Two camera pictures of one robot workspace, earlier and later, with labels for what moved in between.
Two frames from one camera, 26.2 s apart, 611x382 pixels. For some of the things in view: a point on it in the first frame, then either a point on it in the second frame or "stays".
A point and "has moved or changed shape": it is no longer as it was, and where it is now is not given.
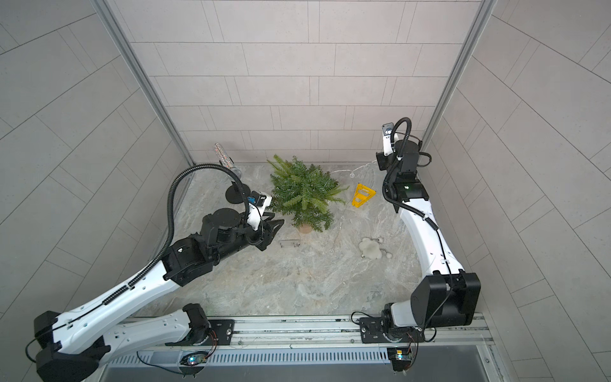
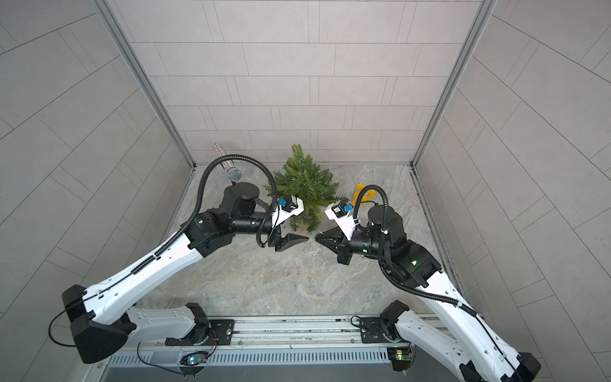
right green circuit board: [400, 356] stays
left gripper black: [265, 236] → [287, 241]
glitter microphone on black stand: [233, 193] stays
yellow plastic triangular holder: [362, 195] stays
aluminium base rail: [304, 341] stays
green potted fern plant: [303, 194] has moved or changed shape
